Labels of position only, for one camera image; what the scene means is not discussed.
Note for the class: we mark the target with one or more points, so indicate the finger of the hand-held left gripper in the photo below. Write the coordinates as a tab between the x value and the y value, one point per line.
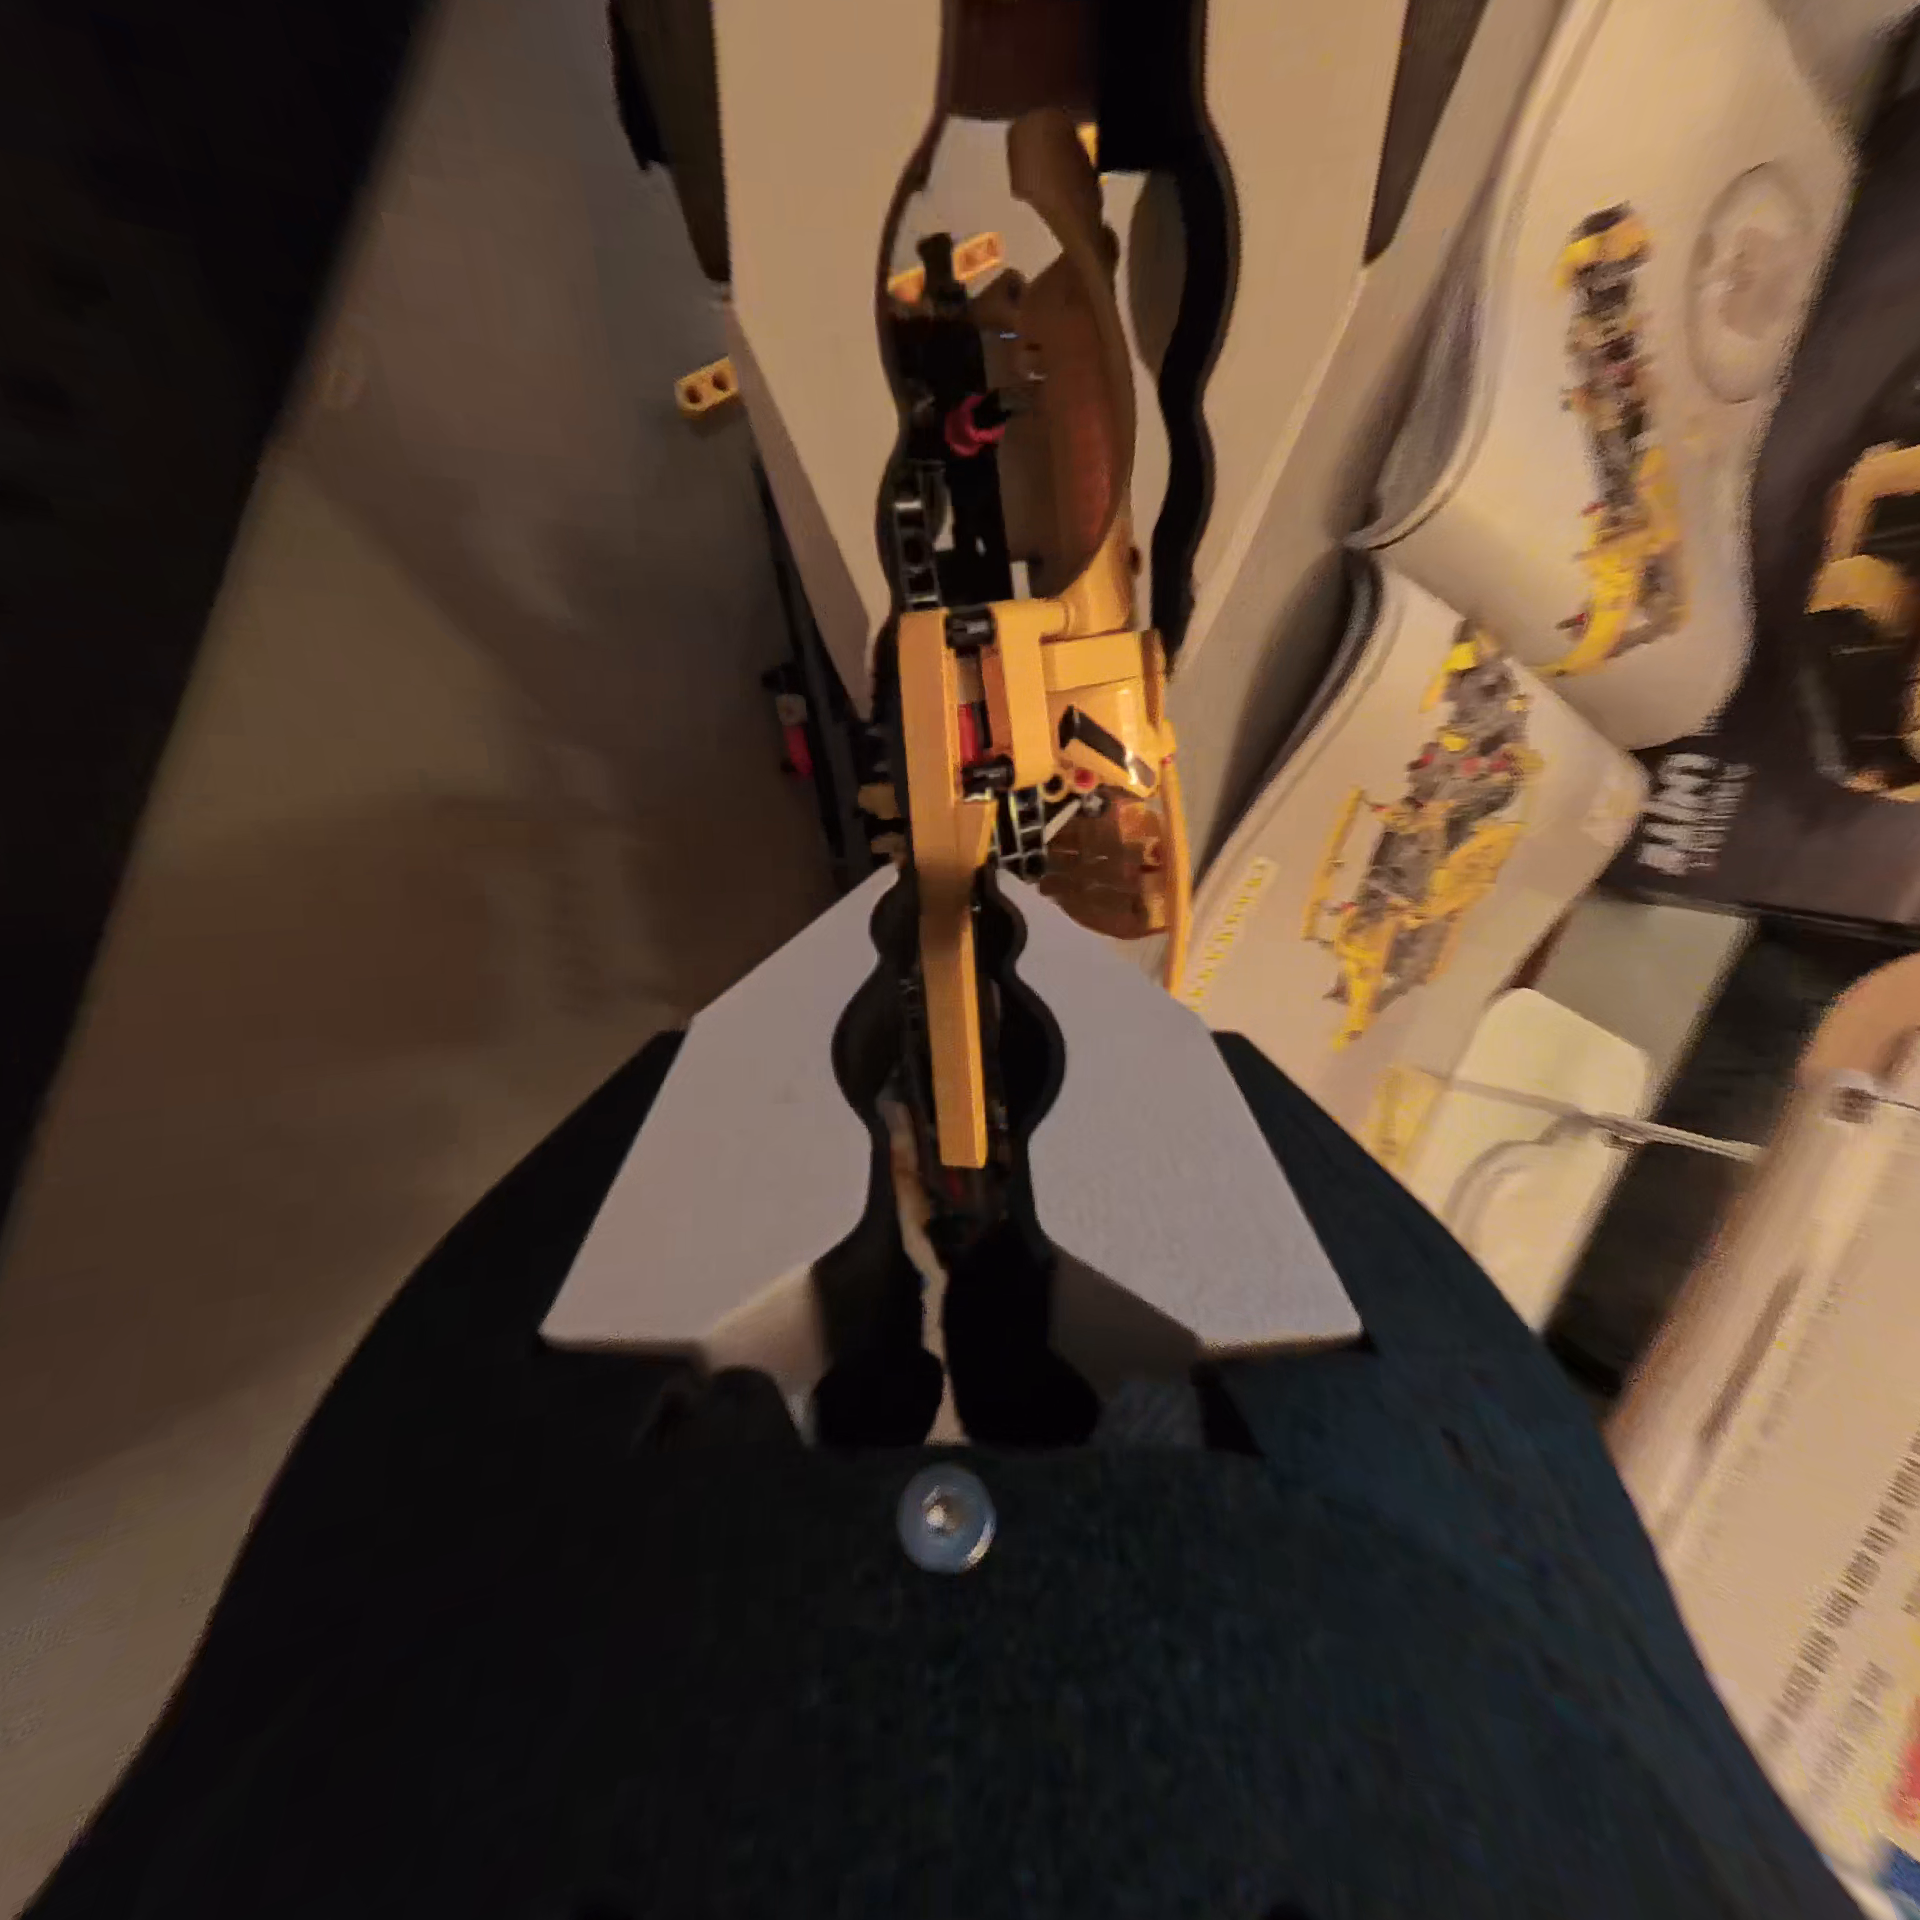
1290	181
810	225

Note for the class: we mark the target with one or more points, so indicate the open instruction booklet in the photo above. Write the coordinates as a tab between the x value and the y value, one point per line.
1440	838

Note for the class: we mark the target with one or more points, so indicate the dark toy set box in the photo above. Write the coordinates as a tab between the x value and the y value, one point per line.
1829	600

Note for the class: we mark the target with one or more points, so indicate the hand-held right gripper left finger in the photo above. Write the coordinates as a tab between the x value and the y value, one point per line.
704	1201

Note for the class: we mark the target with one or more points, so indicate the short yellow perforated beam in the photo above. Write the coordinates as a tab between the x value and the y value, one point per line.
708	386

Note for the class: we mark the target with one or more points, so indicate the grey desk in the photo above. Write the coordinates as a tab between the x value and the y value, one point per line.
450	825

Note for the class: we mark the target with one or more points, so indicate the yellow brick car model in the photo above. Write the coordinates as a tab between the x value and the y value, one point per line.
937	750

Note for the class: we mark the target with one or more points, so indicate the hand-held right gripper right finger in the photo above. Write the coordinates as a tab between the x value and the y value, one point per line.
1184	1201

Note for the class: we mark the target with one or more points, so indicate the black perforated chair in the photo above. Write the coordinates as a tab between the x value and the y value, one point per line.
120	451

